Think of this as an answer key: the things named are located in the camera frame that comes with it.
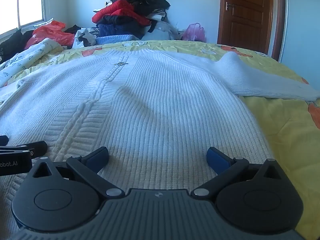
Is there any red plastic bag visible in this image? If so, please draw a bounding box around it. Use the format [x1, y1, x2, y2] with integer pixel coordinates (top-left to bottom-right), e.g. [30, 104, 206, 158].
[24, 21, 75, 50]

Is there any white knit sweater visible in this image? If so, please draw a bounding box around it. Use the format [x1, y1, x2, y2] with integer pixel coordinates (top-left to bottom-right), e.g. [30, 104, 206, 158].
[0, 49, 320, 240]

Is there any red jacket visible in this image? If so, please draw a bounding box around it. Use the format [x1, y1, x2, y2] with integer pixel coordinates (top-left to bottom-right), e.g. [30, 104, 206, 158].
[92, 0, 151, 27]

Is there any white plastic bag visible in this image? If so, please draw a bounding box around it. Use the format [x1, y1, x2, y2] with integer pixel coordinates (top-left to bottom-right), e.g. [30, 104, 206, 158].
[72, 27, 97, 48]

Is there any navy blue garment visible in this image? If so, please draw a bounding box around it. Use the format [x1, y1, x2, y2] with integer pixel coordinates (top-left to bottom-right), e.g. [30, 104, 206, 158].
[96, 21, 147, 37]

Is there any black clothing heap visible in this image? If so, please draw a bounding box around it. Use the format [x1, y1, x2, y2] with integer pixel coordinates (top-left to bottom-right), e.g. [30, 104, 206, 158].
[0, 29, 34, 63]

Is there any light blue knit cloth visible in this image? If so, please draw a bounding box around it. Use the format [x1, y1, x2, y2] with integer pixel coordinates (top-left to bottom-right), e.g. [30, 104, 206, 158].
[96, 34, 140, 45]

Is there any white printed blanket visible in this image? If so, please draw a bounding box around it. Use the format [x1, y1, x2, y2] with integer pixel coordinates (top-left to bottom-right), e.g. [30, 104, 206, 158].
[0, 38, 64, 88]

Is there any black padded jacket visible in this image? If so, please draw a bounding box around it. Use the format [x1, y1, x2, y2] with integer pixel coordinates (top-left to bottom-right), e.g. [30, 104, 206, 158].
[99, 15, 150, 27]

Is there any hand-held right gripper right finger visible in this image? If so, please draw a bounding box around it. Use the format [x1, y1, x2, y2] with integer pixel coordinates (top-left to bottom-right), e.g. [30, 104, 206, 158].
[191, 146, 292, 202]

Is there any brown wooden door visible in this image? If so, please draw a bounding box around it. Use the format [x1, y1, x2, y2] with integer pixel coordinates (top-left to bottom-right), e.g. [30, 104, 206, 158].
[217, 0, 287, 62]

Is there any yellow carrot print quilt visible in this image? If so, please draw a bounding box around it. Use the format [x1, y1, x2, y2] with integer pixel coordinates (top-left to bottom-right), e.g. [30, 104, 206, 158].
[0, 40, 320, 233]

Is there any pink plastic bag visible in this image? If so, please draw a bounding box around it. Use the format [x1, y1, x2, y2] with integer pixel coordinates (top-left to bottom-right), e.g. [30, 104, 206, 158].
[181, 23, 206, 42]

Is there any window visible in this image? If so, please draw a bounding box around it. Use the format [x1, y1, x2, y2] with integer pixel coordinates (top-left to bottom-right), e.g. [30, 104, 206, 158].
[0, 0, 47, 35]

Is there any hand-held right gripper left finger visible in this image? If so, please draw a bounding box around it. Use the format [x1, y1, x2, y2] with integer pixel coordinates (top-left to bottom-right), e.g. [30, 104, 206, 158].
[28, 146, 126, 202]

